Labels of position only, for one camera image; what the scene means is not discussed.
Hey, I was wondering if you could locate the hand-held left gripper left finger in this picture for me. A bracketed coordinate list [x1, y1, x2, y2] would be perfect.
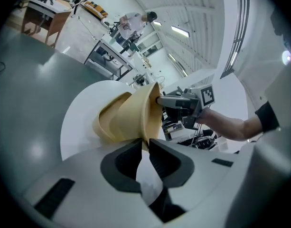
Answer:
[100, 140, 142, 193]

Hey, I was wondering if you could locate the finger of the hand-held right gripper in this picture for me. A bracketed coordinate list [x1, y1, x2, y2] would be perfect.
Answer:
[155, 95, 191, 108]

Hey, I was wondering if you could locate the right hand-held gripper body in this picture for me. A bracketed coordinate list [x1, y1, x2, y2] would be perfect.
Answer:
[163, 84, 216, 131]

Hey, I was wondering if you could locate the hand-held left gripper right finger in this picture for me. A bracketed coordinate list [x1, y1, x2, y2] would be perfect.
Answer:
[149, 138, 196, 189]

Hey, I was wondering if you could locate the beige tray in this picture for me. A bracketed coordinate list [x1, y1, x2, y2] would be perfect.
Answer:
[116, 81, 164, 152]
[92, 91, 133, 145]

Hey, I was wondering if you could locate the person's right forearm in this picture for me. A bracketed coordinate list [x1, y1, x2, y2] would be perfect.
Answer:
[214, 114, 264, 142]

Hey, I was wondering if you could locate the wooden desk white top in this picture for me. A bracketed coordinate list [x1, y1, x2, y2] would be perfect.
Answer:
[20, 0, 73, 49]

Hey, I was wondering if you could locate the person's right hand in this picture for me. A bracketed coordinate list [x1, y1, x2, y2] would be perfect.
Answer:
[197, 107, 221, 128]

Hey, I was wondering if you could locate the person's black printed t-shirt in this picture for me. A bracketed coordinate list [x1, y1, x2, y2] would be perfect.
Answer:
[254, 100, 281, 133]

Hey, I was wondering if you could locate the black mezzanine railing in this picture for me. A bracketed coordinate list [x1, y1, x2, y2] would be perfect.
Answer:
[220, 0, 251, 80]

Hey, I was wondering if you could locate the round ceiling light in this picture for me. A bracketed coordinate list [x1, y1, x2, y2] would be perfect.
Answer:
[282, 50, 291, 65]

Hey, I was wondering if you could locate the orange sofa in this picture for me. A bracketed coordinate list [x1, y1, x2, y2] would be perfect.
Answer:
[84, 0, 109, 19]

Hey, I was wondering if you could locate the white table black frame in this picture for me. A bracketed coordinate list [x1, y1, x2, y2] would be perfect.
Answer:
[83, 37, 134, 81]

